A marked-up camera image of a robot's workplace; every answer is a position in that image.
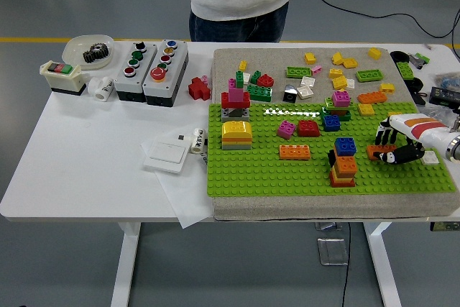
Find blue two-by-two brick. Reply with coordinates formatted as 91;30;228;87
322;114;341;132
333;137;358;157

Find grey four-button control box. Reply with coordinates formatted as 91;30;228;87
113;41;158;103

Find grey base brick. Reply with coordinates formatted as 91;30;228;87
221;139;253;151

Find lime green plate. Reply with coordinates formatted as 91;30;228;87
324;96;355;111

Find red cross-shaped brick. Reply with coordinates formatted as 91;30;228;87
188;76;212;101

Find white wall switch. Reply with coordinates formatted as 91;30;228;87
143;140;190;175

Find thin yellow plate brick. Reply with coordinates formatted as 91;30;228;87
330;169;354;181

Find white plastic dish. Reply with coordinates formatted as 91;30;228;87
61;34;116;70

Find metal floor plate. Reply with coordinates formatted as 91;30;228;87
317;237;349;267

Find grey arch brick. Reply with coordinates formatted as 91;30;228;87
221;106;251;123

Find black slope brick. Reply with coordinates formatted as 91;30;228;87
282;84;298;103

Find dark green brick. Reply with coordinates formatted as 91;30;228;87
320;107;352;123

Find green studded baseplate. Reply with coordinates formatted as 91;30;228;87
206;101;460;198

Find grey green clip tool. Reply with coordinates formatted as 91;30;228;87
408;52;431;70

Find black electronic device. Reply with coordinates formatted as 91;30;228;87
430;86;460;109

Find black hanging cable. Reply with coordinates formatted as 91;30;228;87
340;221;352;307

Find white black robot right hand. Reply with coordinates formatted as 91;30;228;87
374;112;456;165

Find white paper sheet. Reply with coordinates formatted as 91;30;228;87
140;129;216;229

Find cream red-green switch box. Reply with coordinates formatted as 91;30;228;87
38;60;89;96

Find white table leg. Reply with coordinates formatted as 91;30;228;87
110;222;142;307
362;221;402;307

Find green two-by-four brick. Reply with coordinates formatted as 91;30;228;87
246;83;274;102

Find orange two-by-two brick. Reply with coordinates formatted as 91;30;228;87
332;155;359;177

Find tall pink brick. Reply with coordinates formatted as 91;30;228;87
229;78;245;104

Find yellow domed brick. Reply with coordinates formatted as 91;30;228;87
221;120;253;138

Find pink two-by-two brick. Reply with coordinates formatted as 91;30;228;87
331;90;351;109
276;120;298;141

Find red base brick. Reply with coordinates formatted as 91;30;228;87
329;173;357;188

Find dark metal gear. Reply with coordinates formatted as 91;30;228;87
82;42;111;64

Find wide red brick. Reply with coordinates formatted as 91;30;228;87
220;91;252;109

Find green studded brick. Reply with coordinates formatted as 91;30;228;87
396;61;415;81

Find white pipe tee fitting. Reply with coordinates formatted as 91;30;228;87
87;75;115;101

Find plastic bag blue contents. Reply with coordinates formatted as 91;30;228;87
433;72;460;93

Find white printed pipe fitting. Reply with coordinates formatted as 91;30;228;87
189;127;208;155

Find grey emergency-stop control box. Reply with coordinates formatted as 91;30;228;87
142;39;190;107

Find black strap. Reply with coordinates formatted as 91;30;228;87
408;77;432;106

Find table control panel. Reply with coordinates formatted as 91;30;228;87
429;221;460;232

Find red sloped brick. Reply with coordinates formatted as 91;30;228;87
297;119;321;138

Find black floor cable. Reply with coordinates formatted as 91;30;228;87
317;0;460;39

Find green flat plate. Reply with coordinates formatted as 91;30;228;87
286;65;312;78
355;69;384;83

